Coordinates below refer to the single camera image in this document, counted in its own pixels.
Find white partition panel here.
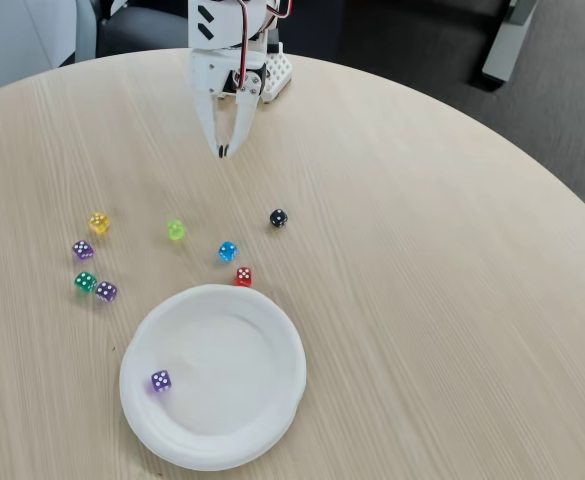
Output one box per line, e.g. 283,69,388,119
0,0,98,100

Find dark grey office chair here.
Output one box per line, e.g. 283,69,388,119
95,7,191,59

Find grey metal desk leg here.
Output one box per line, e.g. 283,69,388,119
481,0,541,85

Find red black gripper cable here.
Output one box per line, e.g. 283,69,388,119
235,0,273,92

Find dark green translucent dice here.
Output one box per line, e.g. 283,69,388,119
74,271,99,296

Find white round plate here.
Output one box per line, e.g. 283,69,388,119
118,283,308,472

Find red black wrist cable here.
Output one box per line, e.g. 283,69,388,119
264,0,294,19

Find yellow translucent dice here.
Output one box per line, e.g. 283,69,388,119
88,211,112,235

